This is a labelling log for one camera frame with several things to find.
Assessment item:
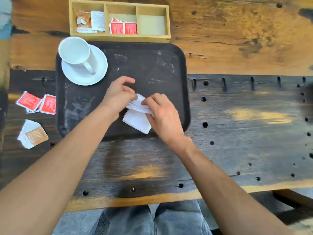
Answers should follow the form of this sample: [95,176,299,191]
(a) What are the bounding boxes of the person's left hand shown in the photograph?
[99,76,138,122]

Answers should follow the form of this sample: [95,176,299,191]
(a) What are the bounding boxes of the person's right hand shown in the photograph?
[141,93,193,150]

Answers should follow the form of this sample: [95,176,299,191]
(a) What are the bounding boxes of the white paper napkin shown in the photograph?
[122,93,153,134]

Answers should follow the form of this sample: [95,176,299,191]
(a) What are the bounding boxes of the person's left forearm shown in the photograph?
[0,105,120,235]

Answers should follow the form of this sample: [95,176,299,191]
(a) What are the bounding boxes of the person's right forearm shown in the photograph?
[169,137,294,235]

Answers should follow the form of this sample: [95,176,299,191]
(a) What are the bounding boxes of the black plastic tray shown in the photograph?
[55,42,192,142]

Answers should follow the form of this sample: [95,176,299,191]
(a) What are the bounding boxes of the white ceramic saucer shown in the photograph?
[61,44,108,86]

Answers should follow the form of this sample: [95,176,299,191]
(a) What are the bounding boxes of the white ceramic cup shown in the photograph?
[58,37,98,76]

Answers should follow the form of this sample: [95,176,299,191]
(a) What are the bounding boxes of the wooden three-compartment sachet box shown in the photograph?
[69,0,171,43]

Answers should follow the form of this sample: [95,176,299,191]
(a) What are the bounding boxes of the crumpled brown sachet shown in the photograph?
[76,11,92,29]

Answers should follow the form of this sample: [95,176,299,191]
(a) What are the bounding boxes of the flat brown sachet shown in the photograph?
[25,126,49,146]

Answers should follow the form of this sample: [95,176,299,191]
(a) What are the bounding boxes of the grey jeans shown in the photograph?
[52,200,214,235]

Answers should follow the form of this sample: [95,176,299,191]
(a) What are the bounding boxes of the wooden bench beam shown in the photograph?
[273,189,313,209]

